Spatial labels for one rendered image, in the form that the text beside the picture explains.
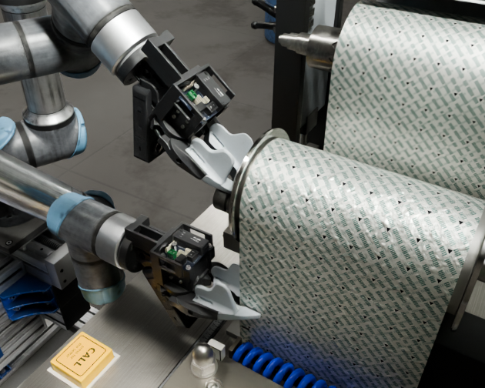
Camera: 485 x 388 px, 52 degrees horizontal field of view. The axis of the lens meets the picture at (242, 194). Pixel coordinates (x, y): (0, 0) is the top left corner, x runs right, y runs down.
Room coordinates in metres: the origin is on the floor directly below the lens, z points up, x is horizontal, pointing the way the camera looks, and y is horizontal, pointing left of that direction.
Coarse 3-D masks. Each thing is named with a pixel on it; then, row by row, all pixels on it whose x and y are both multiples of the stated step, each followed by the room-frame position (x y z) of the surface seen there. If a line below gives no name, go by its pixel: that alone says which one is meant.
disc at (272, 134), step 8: (264, 136) 0.49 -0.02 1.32; (272, 136) 0.51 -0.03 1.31; (280, 136) 0.53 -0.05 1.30; (288, 136) 0.55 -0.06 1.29; (256, 144) 0.48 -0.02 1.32; (264, 144) 0.49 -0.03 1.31; (248, 152) 0.47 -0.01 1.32; (256, 152) 0.48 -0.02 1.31; (248, 160) 0.46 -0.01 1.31; (240, 168) 0.46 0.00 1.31; (248, 168) 0.46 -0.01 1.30; (240, 176) 0.45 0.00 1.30; (240, 184) 0.45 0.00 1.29; (232, 192) 0.44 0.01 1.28; (240, 192) 0.45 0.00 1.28; (232, 200) 0.44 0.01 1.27; (232, 208) 0.43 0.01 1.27; (232, 216) 0.43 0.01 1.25; (232, 224) 0.43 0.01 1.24; (232, 232) 0.44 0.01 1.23
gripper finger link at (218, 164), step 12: (192, 144) 0.53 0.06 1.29; (204, 144) 0.52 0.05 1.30; (192, 156) 0.52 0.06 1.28; (204, 156) 0.52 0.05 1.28; (216, 156) 0.51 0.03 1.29; (228, 156) 0.50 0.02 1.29; (204, 168) 0.51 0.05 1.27; (216, 168) 0.51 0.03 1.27; (228, 168) 0.50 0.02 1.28; (204, 180) 0.51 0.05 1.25; (216, 180) 0.50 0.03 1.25; (228, 180) 0.51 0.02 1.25; (228, 192) 0.50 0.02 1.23
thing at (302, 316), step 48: (240, 288) 0.44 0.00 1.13; (288, 288) 0.40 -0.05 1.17; (336, 288) 0.37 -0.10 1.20; (240, 336) 0.44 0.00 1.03; (288, 336) 0.40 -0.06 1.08; (336, 336) 0.37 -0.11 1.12; (384, 336) 0.34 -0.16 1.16; (432, 336) 0.32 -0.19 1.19; (336, 384) 0.36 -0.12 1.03; (384, 384) 0.33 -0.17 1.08
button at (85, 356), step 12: (84, 336) 0.52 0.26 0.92; (72, 348) 0.50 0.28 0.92; (84, 348) 0.50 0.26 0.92; (96, 348) 0.50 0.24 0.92; (108, 348) 0.50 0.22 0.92; (60, 360) 0.47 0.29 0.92; (72, 360) 0.47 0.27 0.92; (84, 360) 0.47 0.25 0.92; (96, 360) 0.47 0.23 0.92; (108, 360) 0.48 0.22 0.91; (60, 372) 0.46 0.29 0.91; (72, 372) 0.45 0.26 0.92; (84, 372) 0.45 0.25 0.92; (96, 372) 0.46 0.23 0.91; (84, 384) 0.44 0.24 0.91
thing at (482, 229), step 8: (240, 200) 0.45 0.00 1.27; (480, 224) 0.36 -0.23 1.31; (480, 232) 0.35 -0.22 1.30; (480, 240) 0.34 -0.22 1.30; (472, 248) 0.34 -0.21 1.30; (480, 248) 0.34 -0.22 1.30; (472, 256) 0.33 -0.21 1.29; (464, 264) 0.33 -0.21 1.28; (472, 264) 0.33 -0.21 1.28; (464, 272) 0.33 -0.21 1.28; (472, 272) 0.32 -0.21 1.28; (464, 280) 0.32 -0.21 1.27; (456, 288) 0.32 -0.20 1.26; (464, 288) 0.32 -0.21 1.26; (456, 296) 0.32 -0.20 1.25; (456, 304) 0.32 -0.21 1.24; (448, 312) 0.33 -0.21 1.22; (456, 312) 0.32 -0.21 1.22
